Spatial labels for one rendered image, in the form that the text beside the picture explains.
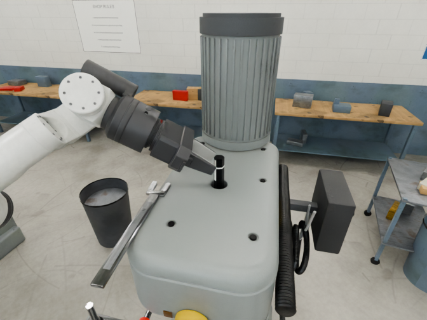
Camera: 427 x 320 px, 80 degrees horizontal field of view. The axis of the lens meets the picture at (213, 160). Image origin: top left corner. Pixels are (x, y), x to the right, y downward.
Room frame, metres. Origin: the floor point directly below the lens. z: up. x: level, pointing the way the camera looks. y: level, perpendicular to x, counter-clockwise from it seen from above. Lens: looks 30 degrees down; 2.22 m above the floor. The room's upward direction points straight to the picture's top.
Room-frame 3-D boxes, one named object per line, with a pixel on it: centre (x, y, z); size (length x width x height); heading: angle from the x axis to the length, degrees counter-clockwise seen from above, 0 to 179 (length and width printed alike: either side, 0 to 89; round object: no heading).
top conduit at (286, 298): (0.45, -0.16, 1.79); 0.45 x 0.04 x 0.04; 168
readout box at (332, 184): (0.67, -0.40, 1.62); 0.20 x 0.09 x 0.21; 168
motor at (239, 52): (0.70, -0.07, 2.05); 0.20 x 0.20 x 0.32
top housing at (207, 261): (0.47, -0.02, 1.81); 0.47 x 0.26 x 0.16; 168
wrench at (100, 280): (0.33, 0.13, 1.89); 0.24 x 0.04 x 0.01; 169
